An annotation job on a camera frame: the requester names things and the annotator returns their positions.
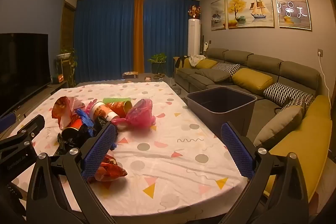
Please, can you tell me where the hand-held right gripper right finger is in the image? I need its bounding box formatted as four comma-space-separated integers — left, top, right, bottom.
220, 121, 313, 224

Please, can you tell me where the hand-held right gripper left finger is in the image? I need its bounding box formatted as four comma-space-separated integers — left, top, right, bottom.
26, 123, 117, 224

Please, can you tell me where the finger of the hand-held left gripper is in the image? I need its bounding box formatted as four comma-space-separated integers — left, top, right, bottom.
0, 112, 17, 134
8, 114, 46, 144

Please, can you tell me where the black plastic bag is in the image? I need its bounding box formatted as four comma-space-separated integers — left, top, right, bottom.
56, 116, 111, 156

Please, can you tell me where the red snack wrapper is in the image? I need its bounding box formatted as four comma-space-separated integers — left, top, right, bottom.
88, 154, 128, 183

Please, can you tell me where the blue plastic bag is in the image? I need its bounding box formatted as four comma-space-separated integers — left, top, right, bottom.
75, 107, 97, 133

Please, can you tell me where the red cup dark inside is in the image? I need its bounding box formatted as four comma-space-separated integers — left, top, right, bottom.
61, 119, 84, 147

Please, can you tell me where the orange red plastic bag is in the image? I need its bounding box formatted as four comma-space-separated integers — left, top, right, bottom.
52, 96, 86, 131

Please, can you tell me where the red white can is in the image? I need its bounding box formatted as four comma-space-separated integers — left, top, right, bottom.
91, 102, 120, 122

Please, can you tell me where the small pink plastic bag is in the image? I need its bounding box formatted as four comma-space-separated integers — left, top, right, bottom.
85, 99, 100, 115

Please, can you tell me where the orange red paper cup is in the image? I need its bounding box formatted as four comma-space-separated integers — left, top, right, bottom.
106, 100, 132, 119

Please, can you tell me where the grey plastic bin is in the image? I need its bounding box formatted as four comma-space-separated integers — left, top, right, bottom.
186, 86, 257, 136

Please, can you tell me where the green corrugated paper cup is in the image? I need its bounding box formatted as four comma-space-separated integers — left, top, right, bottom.
102, 96, 131, 104

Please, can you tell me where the large pink plastic bag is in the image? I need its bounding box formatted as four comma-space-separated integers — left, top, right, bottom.
112, 99, 157, 133

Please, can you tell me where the grey television cabinet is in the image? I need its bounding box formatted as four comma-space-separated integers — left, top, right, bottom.
0, 81, 69, 122

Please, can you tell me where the plump grey cushion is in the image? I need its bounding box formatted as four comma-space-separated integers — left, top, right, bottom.
253, 105, 303, 147

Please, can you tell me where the black television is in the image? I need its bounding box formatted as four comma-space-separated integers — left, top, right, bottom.
0, 33, 51, 114

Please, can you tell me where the tall plant stand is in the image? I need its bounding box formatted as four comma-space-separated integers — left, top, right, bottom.
55, 57, 76, 88

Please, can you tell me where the large yellow seat cushion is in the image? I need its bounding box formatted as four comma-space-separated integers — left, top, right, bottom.
262, 95, 332, 198

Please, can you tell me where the dark coffee table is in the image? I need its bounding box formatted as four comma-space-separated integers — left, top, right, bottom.
66, 73, 175, 88

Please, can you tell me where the big yellow cushion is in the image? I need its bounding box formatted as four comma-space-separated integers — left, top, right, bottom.
232, 68, 273, 95

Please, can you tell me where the patterned white tablecloth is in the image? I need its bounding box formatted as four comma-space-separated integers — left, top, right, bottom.
10, 81, 250, 216

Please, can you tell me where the black white patterned cushion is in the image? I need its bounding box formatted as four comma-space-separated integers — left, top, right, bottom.
212, 63, 241, 77
263, 83, 314, 109

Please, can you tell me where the flat grey cushion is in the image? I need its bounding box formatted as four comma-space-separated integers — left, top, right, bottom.
199, 68, 231, 82

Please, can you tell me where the potted plant white pot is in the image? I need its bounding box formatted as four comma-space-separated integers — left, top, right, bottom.
56, 48, 78, 67

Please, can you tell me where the flat printed box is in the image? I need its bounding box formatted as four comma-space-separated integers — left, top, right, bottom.
122, 71, 139, 80

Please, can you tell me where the small yellow cushion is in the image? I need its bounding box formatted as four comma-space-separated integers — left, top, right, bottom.
196, 59, 218, 69

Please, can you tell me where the grey sofa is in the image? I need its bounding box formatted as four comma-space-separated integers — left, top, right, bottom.
173, 48, 336, 203

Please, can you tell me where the white cloth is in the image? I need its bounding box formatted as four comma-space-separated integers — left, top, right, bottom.
189, 54, 207, 67

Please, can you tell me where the potted plant dark pot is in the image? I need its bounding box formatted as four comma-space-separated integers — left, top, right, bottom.
147, 53, 168, 75

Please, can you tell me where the blue curtain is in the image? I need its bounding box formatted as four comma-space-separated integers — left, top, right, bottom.
142, 0, 201, 75
75, 0, 137, 83

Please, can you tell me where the white standing air conditioner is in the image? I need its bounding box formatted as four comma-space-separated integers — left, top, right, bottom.
188, 18, 201, 56

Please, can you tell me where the orange curtain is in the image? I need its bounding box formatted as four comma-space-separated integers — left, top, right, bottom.
133, 0, 145, 72

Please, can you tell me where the small framed landscape painting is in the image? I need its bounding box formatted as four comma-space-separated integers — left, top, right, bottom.
210, 0, 227, 31

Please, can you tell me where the large framed sailboat painting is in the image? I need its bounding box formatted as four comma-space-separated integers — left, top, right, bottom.
226, 0, 276, 29

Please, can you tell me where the artificial flower arrangement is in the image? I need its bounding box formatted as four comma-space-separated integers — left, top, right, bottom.
188, 5, 202, 20

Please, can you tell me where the tall framed landscape painting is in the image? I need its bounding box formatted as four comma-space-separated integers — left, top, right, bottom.
273, 0, 312, 31

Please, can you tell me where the white cable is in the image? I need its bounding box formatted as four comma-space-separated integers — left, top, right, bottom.
319, 55, 332, 104

